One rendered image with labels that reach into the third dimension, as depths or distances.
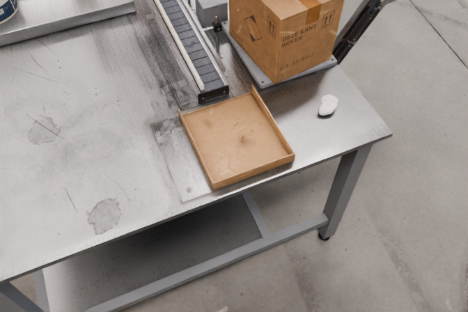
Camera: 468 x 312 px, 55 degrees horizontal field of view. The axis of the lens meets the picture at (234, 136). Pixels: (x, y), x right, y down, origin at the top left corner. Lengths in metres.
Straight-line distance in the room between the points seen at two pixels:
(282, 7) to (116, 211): 0.75
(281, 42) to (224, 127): 0.31
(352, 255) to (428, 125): 0.92
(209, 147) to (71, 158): 0.42
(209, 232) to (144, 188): 0.64
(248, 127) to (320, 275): 0.92
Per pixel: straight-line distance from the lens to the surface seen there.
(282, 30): 1.36
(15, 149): 1.52
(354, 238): 2.20
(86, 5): 1.86
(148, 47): 1.70
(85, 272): 1.92
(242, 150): 1.36
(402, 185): 2.41
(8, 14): 1.90
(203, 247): 1.87
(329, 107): 1.46
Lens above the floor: 1.94
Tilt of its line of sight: 53 degrees down
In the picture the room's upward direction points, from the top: straight up
